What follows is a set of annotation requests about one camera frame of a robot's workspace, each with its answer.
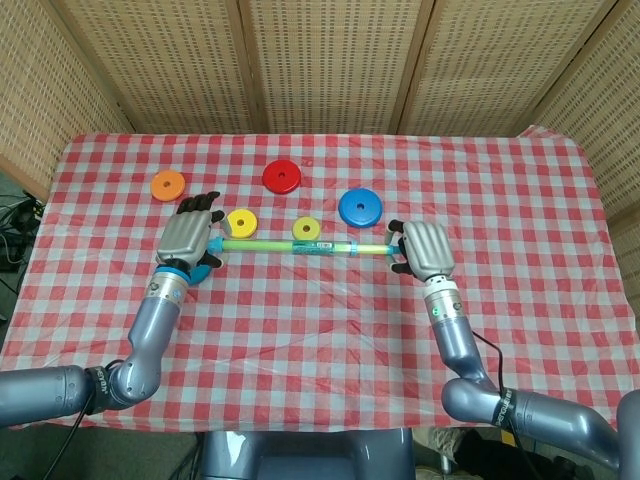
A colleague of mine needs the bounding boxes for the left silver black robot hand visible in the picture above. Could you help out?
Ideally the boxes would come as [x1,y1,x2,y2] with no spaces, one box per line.
[155,190,226,274]

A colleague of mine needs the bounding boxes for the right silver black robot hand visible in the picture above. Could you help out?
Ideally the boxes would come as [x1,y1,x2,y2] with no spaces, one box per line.
[383,218,456,281]

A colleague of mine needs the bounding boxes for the green and blue plastic rod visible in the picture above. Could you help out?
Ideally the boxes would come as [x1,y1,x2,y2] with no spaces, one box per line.
[208,237,401,258]

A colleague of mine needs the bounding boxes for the red white checkered tablecloth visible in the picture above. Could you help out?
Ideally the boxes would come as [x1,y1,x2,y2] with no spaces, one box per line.
[0,124,640,432]

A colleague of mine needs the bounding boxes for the large teal plastic disc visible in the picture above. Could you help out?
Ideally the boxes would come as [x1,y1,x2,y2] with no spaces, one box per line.
[187,263,212,290]

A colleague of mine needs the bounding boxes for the orange plastic disc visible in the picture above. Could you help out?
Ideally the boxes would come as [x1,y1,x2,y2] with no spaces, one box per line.
[150,169,187,203]

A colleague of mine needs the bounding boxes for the yellow plastic disc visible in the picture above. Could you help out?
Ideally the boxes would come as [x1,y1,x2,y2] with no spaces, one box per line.
[222,208,259,240]

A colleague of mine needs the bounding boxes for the dark blue plastic disc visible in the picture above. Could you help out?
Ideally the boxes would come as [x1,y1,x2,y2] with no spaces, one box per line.
[337,188,385,229]

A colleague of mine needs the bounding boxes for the small yellow-green plastic disc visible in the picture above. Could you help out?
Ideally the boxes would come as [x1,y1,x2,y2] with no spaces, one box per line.
[291,216,321,244]

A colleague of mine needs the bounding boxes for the red plastic disc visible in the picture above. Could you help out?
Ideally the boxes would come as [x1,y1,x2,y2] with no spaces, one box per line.
[261,159,302,195]

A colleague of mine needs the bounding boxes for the woven bamboo screen panel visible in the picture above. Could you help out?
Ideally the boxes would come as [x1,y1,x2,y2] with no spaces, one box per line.
[519,9,640,296]
[237,0,436,135]
[0,0,136,201]
[49,0,266,135]
[397,0,626,136]

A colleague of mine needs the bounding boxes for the grey-blue robot torso base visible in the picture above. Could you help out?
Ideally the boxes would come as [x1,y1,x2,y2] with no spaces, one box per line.
[199,428,416,480]

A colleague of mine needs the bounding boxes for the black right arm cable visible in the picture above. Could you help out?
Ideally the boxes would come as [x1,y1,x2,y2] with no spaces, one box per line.
[469,331,534,480]

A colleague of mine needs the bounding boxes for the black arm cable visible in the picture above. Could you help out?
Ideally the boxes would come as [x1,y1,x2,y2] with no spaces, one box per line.
[469,331,534,480]
[47,407,94,480]

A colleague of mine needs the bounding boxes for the tangle of black floor cables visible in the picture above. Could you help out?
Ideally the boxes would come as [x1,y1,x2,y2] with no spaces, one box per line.
[0,189,47,274]

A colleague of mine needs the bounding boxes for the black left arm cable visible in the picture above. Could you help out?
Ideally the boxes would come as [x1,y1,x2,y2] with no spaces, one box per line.
[47,407,94,480]

